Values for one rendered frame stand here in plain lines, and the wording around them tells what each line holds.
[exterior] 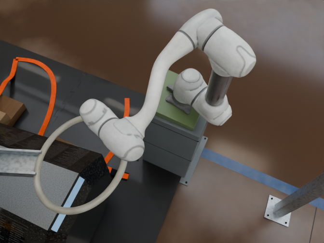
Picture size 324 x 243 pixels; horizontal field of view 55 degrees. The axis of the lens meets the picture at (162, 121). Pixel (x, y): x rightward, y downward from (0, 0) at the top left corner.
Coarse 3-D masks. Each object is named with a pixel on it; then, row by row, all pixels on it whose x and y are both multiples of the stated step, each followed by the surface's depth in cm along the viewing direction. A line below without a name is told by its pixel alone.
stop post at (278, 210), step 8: (320, 176) 192; (312, 184) 199; (320, 184) 188; (296, 192) 221; (304, 192) 206; (312, 192) 199; (320, 192) 195; (272, 200) 259; (280, 200) 260; (288, 200) 230; (296, 200) 218; (304, 200) 213; (312, 200) 208; (272, 208) 256; (280, 208) 241; (288, 208) 234; (296, 208) 229; (264, 216) 252; (272, 216) 253; (280, 216) 253; (288, 216) 254; (288, 224) 251
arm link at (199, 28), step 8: (200, 16) 125; (208, 16) 125; (216, 16) 126; (184, 24) 126; (192, 24) 124; (200, 24) 124; (208, 24) 123; (216, 24) 123; (192, 32) 123; (200, 32) 123; (208, 32) 122; (192, 40) 124; (200, 40) 124; (200, 48) 128
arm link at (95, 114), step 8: (88, 104) 113; (96, 104) 112; (104, 104) 116; (80, 112) 113; (88, 112) 111; (96, 112) 111; (104, 112) 114; (112, 112) 117; (88, 120) 112; (96, 120) 113; (104, 120) 112; (96, 128) 113
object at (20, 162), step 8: (0, 152) 152; (8, 152) 152; (16, 152) 151; (24, 152) 151; (32, 152) 150; (40, 152) 150; (0, 160) 152; (8, 160) 152; (16, 160) 152; (24, 160) 152; (32, 160) 152; (0, 168) 150; (8, 168) 150; (16, 168) 150; (24, 168) 150; (32, 168) 150; (24, 176) 148; (32, 176) 148
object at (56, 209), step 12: (72, 120) 155; (60, 132) 155; (48, 144) 153; (36, 168) 147; (120, 168) 132; (36, 180) 144; (120, 180) 132; (36, 192) 141; (108, 192) 129; (48, 204) 135; (84, 204) 130; (96, 204) 129
